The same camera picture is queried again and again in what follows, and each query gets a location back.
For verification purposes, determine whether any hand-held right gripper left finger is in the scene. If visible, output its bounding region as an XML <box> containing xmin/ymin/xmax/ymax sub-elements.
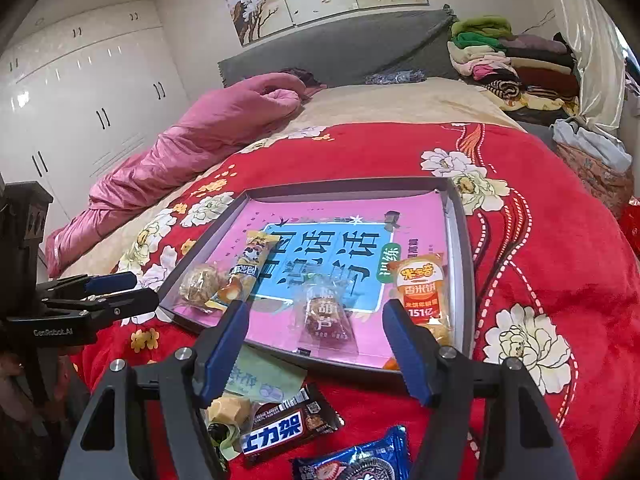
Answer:
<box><xmin>59</xmin><ymin>300</ymin><xmax>251</xmax><ymax>480</ymax></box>

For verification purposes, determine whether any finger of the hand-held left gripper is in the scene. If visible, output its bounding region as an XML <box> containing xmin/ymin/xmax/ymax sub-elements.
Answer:
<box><xmin>40</xmin><ymin>287</ymin><xmax>160</xmax><ymax>330</ymax></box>
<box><xmin>35</xmin><ymin>271</ymin><xmax>138</xmax><ymax>300</ymax></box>

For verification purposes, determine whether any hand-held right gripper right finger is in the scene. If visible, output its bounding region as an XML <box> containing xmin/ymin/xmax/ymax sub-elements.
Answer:
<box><xmin>382</xmin><ymin>298</ymin><xmax>580</xmax><ymax>480</ymax></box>

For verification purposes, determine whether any green clear candy packet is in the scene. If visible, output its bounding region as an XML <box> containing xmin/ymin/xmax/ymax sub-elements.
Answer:
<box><xmin>206</xmin><ymin>345</ymin><xmax>308</xmax><ymax>461</ymax></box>

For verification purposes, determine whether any clear packet round pastry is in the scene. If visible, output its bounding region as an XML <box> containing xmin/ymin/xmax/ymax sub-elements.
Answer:
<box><xmin>179</xmin><ymin>262</ymin><xmax>233</xmax><ymax>316</ymax></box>

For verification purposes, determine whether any orange rice cracker packet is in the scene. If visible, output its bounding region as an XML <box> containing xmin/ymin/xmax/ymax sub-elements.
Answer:
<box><xmin>382</xmin><ymin>251</ymin><xmax>456</xmax><ymax>371</ymax></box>

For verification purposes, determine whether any clear packet brown candy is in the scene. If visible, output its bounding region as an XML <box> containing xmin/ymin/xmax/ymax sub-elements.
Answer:
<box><xmin>291</xmin><ymin>275</ymin><xmax>362</xmax><ymax>360</ymax></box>

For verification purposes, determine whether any yellow cartoon snack packet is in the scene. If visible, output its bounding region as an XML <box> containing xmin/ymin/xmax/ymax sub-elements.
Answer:
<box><xmin>207</xmin><ymin>230</ymin><xmax>281</xmax><ymax>313</ymax></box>

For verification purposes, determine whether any brown chocolate bar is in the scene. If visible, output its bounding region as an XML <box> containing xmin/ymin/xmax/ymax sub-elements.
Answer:
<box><xmin>239</xmin><ymin>384</ymin><xmax>346</xmax><ymax>470</ymax></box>

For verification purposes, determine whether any dark shallow cardboard box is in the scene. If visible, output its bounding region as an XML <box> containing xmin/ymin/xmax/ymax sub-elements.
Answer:
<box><xmin>159</xmin><ymin>176</ymin><xmax>476</xmax><ymax>373</ymax></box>

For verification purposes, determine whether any blue cookie packet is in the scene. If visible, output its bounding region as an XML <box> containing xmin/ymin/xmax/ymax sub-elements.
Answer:
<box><xmin>291</xmin><ymin>425</ymin><xmax>412</xmax><ymax>480</ymax></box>

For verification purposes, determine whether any pink quilt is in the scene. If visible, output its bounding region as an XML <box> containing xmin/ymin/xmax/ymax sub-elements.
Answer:
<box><xmin>45</xmin><ymin>72</ymin><xmax>303</xmax><ymax>278</ymax></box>

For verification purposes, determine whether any red floral blanket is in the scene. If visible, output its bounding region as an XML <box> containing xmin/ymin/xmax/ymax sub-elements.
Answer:
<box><xmin>80</xmin><ymin>121</ymin><xmax>640</xmax><ymax>480</ymax></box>

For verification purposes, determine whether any white wardrobe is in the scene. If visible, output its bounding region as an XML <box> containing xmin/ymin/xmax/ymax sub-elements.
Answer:
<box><xmin>0</xmin><ymin>0</ymin><xmax>191</xmax><ymax>241</ymax></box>

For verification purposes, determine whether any beige bed sheet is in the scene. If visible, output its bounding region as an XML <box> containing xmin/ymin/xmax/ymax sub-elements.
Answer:
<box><xmin>70</xmin><ymin>77</ymin><xmax>526</xmax><ymax>281</ymax></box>

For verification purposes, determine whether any floral fabric basket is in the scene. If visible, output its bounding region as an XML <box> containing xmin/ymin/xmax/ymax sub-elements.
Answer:
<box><xmin>555</xmin><ymin>142</ymin><xmax>635</xmax><ymax>218</ymax></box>

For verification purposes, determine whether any red bag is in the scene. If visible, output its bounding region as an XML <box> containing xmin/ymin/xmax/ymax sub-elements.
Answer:
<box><xmin>619</xmin><ymin>200</ymin><xmax>640</xmax><ymax>251</ymax></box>

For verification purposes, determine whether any blue patterned cloth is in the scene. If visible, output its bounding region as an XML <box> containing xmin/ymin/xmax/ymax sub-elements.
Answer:
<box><xmin>364</xmin><ymin>68</ymin><xmax>427</xmax><ymax>86</ymax></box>

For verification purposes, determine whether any light blue cloth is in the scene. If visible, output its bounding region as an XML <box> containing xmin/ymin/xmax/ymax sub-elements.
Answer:
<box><xmin>550</xmin><ymin>117</ymin><xmax>633</xmax><ymax>173</ymax></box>

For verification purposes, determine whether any dark maroon cloth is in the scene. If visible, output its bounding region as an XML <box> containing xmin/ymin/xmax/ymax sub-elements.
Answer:
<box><xmin>277</xmin><ymin>66</ymin><xmax>326</xmax><ymax>96</ymax></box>

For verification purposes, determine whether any stack of folded clothes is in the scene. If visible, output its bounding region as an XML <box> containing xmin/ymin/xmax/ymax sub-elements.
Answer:
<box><xmin>446</xmin><ymin>16</ymin><xmax>583</xmax><ymax>113</ymax></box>

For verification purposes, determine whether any grey headboard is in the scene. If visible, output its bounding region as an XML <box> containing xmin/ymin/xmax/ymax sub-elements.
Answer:
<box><xmin>217</xmin><ymin>5</ymin><xmax>458</xmax><ymax>90</ymax></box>

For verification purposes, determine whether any cream curtain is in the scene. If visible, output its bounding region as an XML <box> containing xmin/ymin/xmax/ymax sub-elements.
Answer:
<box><xmin>550</xmin><ymin>0</ymin><xmax>631</xmax><ymax>131</ymax></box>

